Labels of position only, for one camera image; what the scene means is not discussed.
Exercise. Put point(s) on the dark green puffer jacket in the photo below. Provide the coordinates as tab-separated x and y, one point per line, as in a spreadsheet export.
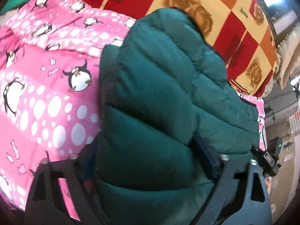
162	85

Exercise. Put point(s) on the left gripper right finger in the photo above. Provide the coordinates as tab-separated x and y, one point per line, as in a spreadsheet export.
239	195

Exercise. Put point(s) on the beige window curtain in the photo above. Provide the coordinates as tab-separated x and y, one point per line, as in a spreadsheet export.
289	57

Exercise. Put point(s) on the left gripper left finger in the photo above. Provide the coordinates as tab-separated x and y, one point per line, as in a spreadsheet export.
45	202

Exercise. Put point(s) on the pink penguin print quilt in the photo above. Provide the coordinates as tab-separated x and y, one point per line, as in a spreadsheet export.
50	95

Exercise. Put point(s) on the red orange rose blanket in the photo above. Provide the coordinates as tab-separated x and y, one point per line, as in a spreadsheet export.
237	29

